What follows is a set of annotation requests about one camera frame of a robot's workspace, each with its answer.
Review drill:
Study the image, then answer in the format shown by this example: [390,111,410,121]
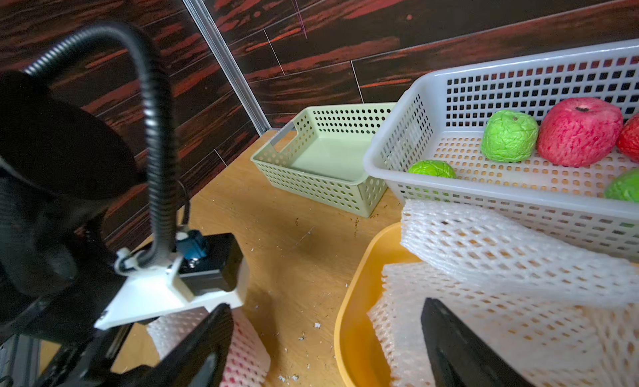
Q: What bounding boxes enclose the white foam net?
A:
[368,262,638,386]
[401,200,638,308]

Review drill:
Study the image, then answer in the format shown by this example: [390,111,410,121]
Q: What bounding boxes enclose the yellow plastic tray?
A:
[334,222,419,386]

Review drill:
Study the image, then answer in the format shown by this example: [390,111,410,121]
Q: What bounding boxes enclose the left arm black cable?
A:
[22,20,181,268]

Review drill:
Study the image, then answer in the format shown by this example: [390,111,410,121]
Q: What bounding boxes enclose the green plastic basket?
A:
[251,102,395,217]

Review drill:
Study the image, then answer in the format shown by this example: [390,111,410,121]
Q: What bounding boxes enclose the green apple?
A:
[408,160,456,179]
[604,168,639,203]
[481,110,539,163]

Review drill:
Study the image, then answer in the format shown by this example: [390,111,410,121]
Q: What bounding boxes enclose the white plastic basket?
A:
[364,40,638,262]

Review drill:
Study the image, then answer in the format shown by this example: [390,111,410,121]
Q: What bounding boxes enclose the red apple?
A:
[617,113,639,162]

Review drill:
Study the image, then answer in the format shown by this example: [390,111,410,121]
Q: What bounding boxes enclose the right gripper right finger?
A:
[420,298,531,386]

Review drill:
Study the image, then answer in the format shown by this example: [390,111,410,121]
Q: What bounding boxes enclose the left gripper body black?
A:
[1,70,139,386]

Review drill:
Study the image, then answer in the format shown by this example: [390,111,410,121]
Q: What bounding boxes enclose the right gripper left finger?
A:
[135,304,234,386]

